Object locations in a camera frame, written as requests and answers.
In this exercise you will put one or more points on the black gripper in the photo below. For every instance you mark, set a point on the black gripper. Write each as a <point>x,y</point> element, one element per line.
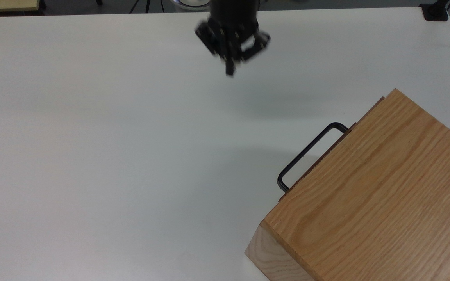
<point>229,23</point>

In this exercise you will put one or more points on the wooden drawer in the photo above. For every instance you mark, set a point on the wooden drawer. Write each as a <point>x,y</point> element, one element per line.
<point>326,156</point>

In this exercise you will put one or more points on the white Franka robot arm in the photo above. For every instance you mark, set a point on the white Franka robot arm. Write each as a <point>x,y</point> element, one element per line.
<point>191,3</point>

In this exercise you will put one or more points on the wooden drawer cabinet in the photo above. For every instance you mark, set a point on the wooden drawer cabinet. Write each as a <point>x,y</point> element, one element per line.
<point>385,203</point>

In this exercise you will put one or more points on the black tripod legs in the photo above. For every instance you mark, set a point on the black tripod legs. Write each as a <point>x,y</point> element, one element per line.
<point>147,4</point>

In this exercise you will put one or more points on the pale yellow table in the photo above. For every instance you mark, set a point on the pale yellow table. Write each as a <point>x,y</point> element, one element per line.
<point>6,4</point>

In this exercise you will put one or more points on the black table clamp mount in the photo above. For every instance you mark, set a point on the black table clamp mount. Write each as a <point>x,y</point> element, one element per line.
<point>436,11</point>

